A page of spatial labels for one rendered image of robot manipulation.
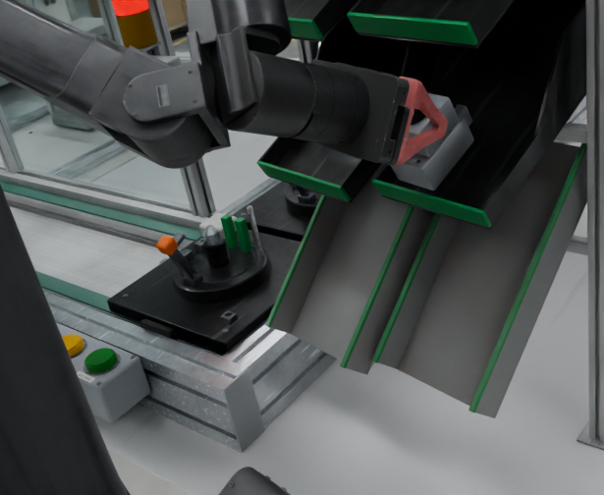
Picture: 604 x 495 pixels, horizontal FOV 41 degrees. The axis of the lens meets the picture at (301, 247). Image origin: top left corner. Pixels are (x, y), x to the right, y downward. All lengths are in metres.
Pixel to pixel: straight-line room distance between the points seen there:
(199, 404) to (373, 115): 0.51
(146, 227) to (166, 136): 0.86
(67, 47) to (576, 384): 0.72
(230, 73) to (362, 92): 0.11
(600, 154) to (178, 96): 0.40
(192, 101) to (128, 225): 0.91
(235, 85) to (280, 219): 0.71
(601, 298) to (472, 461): 0.24
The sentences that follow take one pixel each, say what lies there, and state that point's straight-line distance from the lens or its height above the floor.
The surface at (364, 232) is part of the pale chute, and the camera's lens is 0.93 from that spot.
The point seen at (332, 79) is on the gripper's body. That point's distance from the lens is 0.61.
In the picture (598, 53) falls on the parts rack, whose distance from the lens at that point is 0.75.
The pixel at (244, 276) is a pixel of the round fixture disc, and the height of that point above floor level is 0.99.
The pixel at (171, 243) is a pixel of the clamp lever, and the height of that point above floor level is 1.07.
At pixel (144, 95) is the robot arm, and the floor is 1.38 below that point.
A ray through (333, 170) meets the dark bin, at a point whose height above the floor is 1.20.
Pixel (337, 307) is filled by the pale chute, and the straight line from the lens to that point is 0.93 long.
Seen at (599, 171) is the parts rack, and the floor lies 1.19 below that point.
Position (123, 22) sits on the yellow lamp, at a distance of 1.23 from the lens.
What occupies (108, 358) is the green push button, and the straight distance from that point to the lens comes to 1.05.
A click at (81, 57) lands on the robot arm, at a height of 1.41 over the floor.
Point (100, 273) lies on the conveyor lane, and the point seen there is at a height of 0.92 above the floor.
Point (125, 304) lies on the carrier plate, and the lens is 1.16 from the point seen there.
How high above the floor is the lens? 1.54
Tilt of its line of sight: 29 degrees down
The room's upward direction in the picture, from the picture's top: 12 degrees counter-clockwise
